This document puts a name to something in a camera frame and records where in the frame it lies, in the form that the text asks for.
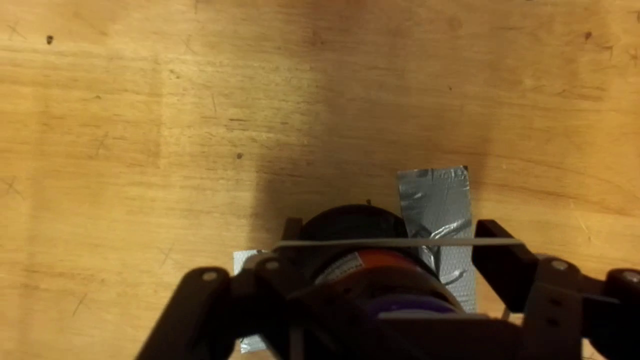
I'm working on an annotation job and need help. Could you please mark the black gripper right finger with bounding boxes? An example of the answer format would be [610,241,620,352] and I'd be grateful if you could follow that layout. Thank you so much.
[469,217,640,360]

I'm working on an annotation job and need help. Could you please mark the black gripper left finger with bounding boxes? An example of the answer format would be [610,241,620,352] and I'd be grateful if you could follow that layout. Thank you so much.
[134,215,311,360]

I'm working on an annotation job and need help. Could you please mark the thin pale elastic band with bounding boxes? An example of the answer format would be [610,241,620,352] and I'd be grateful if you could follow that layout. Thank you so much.
[270,235,525,250]

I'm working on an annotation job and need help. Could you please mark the dark red jar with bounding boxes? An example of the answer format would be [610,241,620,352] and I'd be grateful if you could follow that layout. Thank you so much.
[289,201,468,320]

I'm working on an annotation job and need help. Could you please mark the grey duct tape strip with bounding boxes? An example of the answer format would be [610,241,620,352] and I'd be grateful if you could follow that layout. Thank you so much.
[394,163,479,315]

